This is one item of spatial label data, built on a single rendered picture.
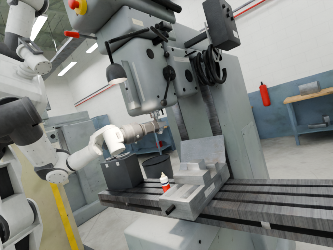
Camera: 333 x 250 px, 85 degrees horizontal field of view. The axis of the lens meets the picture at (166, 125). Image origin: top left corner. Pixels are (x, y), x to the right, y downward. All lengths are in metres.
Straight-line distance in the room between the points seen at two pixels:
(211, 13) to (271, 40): 4.03
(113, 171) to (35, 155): 0.54
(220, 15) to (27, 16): 0.87
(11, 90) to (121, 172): 0.69
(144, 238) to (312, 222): 0.58
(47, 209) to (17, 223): 1.35
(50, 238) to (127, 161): 1.57
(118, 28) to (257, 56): 4.34
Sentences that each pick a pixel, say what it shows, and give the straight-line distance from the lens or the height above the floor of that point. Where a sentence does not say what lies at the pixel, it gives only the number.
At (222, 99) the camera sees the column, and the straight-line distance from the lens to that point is 1.10.
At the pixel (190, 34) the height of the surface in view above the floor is 1.70.
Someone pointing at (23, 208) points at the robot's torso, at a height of 1.05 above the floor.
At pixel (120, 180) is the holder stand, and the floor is 0.96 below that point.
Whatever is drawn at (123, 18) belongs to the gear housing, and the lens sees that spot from 0.84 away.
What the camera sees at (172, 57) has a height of 1.54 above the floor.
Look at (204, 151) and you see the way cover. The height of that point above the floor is 0.98.
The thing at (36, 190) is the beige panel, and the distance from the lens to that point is 2.40.
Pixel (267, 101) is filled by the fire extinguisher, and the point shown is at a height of 0.90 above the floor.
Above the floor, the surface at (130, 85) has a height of 1.44.
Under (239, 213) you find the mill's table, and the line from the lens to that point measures 0.72.
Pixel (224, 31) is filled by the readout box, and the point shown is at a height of 1.55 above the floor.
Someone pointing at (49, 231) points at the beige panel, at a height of 0.45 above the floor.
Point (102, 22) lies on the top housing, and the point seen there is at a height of 1.73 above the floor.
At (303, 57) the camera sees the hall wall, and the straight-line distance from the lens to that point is 4.88.
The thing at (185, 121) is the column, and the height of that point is 1.19.
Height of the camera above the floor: 1.28
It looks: 3 degrees down
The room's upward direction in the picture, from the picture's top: 16 degrees counter-clockwise
